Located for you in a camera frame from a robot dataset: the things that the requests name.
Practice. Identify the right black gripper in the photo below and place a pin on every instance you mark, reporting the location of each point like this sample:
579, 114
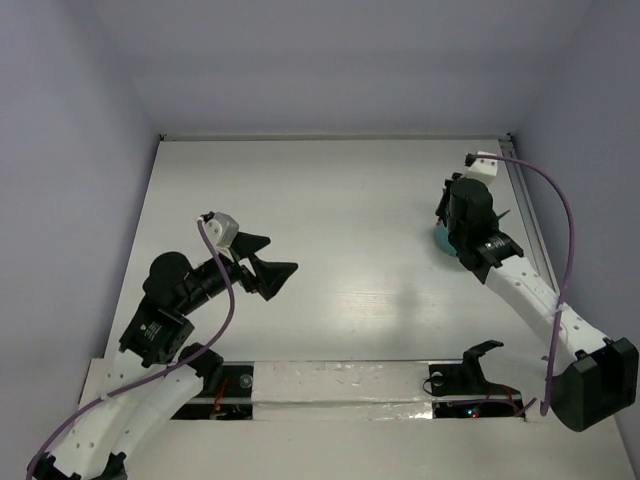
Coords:
442, 209

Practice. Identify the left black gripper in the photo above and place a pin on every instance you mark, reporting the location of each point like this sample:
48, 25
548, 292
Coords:
269, 275

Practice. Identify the black handled scissors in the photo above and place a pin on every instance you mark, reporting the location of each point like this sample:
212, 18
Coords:
503, 214

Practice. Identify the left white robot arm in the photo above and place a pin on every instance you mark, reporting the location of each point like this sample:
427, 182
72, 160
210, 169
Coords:
156, 371

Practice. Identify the teal round organizer container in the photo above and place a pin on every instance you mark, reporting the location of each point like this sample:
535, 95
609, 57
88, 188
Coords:
440, 236

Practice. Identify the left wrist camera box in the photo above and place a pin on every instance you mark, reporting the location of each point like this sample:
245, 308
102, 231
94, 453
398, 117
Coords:
218, 231

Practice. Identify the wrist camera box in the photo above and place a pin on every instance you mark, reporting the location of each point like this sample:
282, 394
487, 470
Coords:
218, 231
481, 166

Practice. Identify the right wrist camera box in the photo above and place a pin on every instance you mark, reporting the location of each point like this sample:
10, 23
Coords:
481, 166

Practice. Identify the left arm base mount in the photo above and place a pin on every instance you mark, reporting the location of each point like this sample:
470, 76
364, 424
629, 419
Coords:
230, 401

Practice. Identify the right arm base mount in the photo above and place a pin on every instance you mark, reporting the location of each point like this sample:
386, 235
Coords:
460, 390

